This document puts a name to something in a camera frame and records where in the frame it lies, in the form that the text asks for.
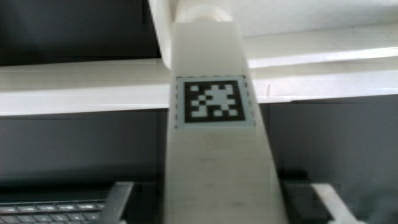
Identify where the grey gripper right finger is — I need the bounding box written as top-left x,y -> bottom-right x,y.
282,179 -> 369,224

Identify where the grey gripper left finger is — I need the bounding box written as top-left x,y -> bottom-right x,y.
95,182 -> 134,224

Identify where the white leg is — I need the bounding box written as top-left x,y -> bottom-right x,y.
164,0 -> 287,224

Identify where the white desk top tray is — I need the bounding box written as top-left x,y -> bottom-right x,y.
147,0 -> 398,82

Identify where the dark laptop keyboard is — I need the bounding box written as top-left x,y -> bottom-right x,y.
0,189 -> 109,224

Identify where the white L-shaped obstacle fence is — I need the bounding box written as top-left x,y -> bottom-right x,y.
0,56 -> 398,116

